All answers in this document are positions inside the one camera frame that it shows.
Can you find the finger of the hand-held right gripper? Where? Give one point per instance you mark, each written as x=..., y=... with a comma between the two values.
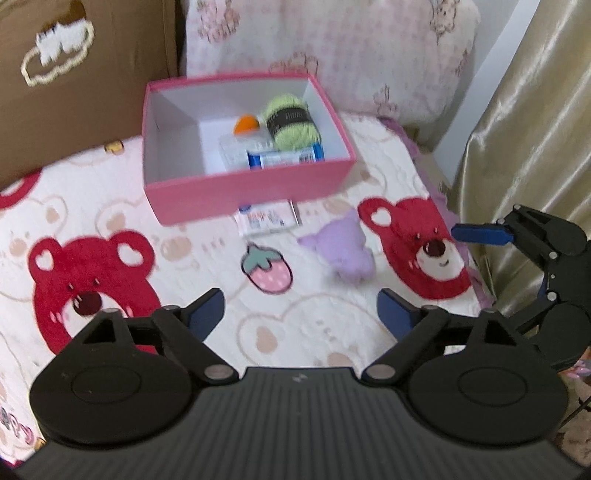
x=482, y=233

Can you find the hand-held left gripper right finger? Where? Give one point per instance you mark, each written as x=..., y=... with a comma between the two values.
x=395, y=314

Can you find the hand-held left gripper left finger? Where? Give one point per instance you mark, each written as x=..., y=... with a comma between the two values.
x=207, y=314

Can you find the pink cardboard box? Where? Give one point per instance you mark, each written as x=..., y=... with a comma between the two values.
x=231, y=194

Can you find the clear plastic box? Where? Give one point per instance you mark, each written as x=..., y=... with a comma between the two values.
x=234, y=152

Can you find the blue wet wipes pack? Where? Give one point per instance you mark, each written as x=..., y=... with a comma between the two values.
x=277, y=158

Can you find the orange makeup sponge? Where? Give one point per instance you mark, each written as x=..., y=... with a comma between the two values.
x=245, y=125

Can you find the green yarn ball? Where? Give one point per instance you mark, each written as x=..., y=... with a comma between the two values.
x=295, y=136

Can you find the bear printed blanket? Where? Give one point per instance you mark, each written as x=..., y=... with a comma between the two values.
x=184, y=258

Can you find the purple plush toy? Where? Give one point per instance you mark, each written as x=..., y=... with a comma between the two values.
x=346, y=244

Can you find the white tissue packet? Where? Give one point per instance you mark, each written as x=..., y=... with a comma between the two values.
x=263, y=219

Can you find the gold curtain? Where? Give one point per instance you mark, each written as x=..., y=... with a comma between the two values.
x=531, y=115

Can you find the pink patterned pillow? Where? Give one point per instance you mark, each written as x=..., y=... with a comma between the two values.
x=360, y=55

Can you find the brown pillow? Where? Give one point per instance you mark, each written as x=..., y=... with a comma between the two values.
x=92, y=115

